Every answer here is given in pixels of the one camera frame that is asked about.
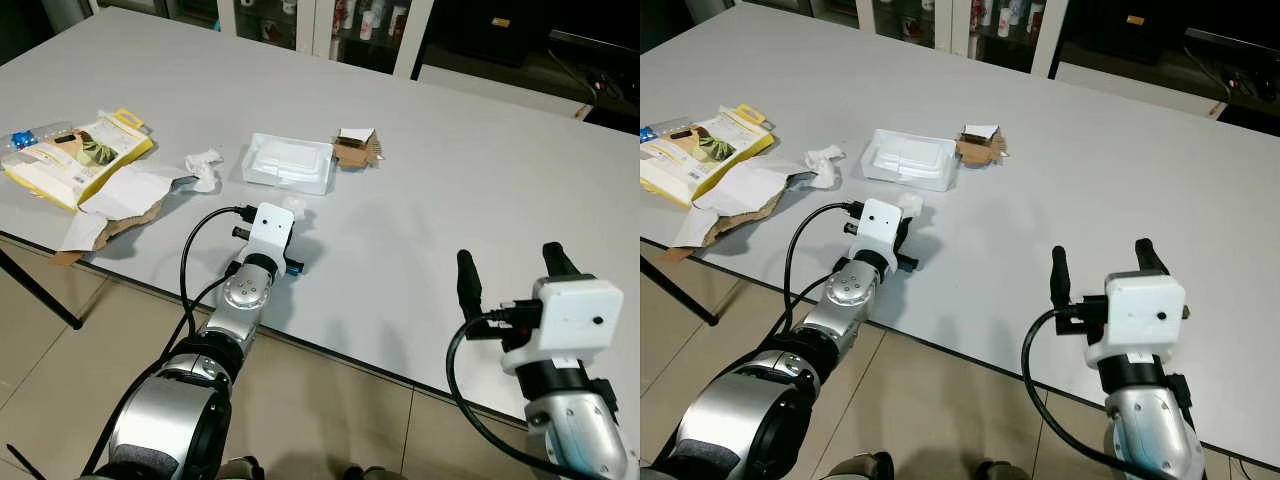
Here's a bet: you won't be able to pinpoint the crumpled white tissue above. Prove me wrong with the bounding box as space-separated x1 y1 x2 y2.
184 149 224 194
804 145 847 190

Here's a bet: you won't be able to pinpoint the torn white paper envelope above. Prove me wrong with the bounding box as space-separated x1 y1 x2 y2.
676 160 821 264
54 164 201 267

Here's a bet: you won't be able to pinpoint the black metal table leg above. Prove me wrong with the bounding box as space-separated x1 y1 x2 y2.
640 238 719 328
0 246 84 332

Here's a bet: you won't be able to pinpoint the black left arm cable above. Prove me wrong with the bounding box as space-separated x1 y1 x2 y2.
180 206 253 336
784 202 863 333

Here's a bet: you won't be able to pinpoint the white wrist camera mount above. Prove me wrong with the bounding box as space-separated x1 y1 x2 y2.
244 202 297 264
1085 270 1189 367
848 198 907 266
502 277 624 377

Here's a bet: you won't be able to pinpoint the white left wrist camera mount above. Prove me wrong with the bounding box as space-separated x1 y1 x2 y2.
244 202 297 264
848 198 907 266

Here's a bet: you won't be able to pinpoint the white foam food box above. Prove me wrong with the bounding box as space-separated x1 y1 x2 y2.
242 132 335 196
861 128 960 193

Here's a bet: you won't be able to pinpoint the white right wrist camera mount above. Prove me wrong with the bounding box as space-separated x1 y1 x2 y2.
1085 270 1189 367
502 277 624 377

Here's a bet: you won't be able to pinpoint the yellow snack bag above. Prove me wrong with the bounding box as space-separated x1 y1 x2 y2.
3 108 155 212
640 104 777 209

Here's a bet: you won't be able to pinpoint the white glass-door cabinet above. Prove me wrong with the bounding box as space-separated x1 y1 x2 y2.
88 0 433 80
700 0 1071 80

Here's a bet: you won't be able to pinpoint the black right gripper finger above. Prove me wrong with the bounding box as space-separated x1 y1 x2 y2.
457 249 487 322
1134 238 1172 277
1050 245 1077 313
542 242 582 282

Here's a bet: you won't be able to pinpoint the clear plastic bottle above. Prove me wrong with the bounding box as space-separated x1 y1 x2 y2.
0 121 77 152
640 119 703 143

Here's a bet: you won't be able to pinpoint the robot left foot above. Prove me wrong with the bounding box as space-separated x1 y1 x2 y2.
820 452 897 480
214 456 267 480

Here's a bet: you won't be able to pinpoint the small brown cardboard box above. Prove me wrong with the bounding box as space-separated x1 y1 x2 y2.
332 127 384 170
955 123 1010 168

